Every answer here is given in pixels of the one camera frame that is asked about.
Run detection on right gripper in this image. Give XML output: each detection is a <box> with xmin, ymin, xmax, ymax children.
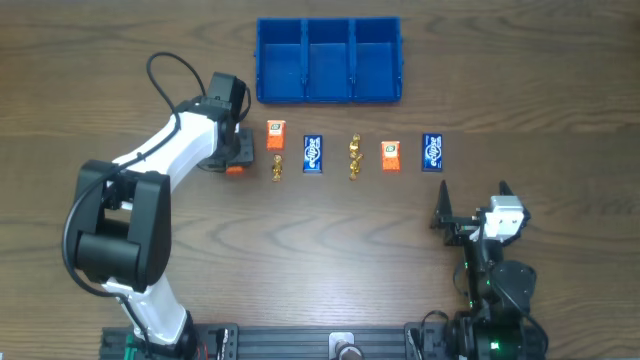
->
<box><xmin>430</xmin><ymin>179</ymin><xmax>516</xmax><ymax>247</ymax></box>

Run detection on blue candy pack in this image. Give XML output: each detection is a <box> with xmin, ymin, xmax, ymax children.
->
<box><xmin>302</xmin><ymin>134</ymin><xmax>324</xmax><ymax>174</ymax></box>
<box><xmin>421</xmin><ymin>132</ymin><xmax>444</xmax><ymax>173</ymax></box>

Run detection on blue tray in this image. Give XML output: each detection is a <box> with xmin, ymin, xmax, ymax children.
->
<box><xmin>254</xmin><ymin>16</ymin><xmax>404</xmax><ymax>105</ymax></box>

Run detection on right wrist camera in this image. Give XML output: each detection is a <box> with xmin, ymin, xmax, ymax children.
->
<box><xmin>477</xmin><ymin>194</ymin><xmax>532</xmax><ymax>244</ymax></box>

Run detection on mounting rail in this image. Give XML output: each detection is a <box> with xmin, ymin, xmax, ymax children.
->
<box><xmin>99</xmin><ymin>323</ymin><xmax>549</xmax><ymax>360</ymax></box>

